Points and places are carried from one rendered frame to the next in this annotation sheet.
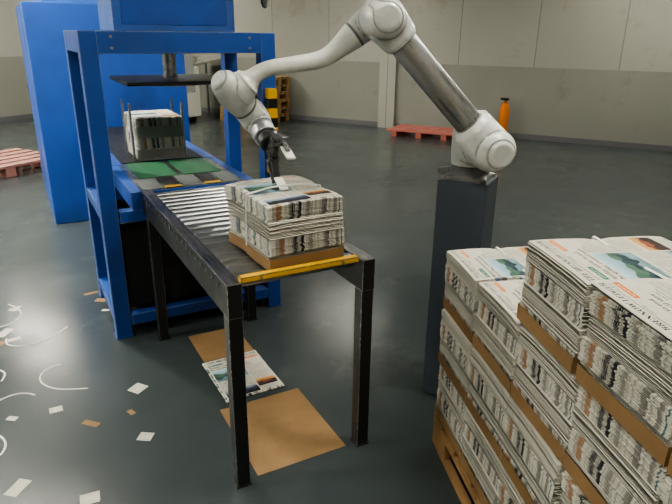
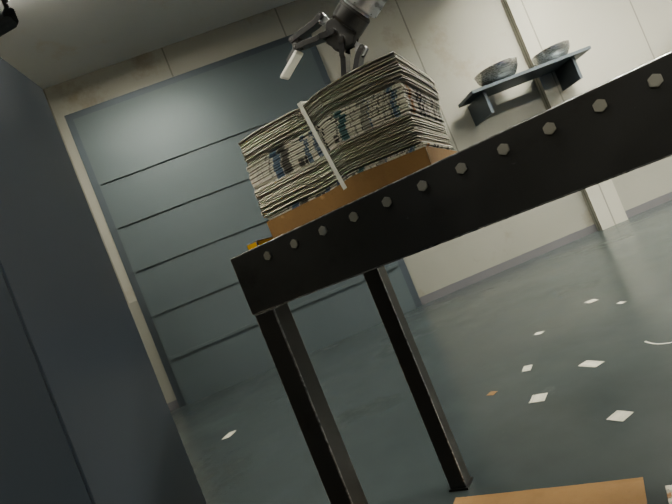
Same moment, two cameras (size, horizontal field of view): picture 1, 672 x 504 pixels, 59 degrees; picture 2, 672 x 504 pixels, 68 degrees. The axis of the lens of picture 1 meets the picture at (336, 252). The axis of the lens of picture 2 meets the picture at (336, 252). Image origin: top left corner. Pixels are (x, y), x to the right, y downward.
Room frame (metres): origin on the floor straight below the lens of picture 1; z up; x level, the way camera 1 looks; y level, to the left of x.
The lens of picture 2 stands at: (2.89, -0.50, 0.71)
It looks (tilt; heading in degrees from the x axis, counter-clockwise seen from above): 1 degrees up; 147
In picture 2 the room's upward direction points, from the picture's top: 22 degrees counter-clockwise
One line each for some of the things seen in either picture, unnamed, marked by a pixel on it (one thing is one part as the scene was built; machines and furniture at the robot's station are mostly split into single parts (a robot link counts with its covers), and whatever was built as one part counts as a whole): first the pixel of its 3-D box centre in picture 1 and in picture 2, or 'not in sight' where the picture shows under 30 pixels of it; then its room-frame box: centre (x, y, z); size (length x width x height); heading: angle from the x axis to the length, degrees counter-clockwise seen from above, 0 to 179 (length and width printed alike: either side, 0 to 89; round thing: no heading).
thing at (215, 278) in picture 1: (180, 240); not in sight; (2.29, 0.64, 0.74); 1.34 x 0.05 x 0.12; 29
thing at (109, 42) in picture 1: (167, 41); not in sight; (3.31, 0.91, 1.50); 0.94 x 0.68 x 0.10; 119
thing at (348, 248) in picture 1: (292, 224); (605, 132); (2.54, 0.20, 0.74); 1.34 x 0.05 x 0.12; 29
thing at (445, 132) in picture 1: (424, 132); not in sight; (9.78, -1.44, 0.05); 1.13 x 0.76 x 0.10; 63
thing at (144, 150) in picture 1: (154, 133); not in sight; (3.81, 1.18, 0.93); 0.38 x 0.30 x 0.26; 29
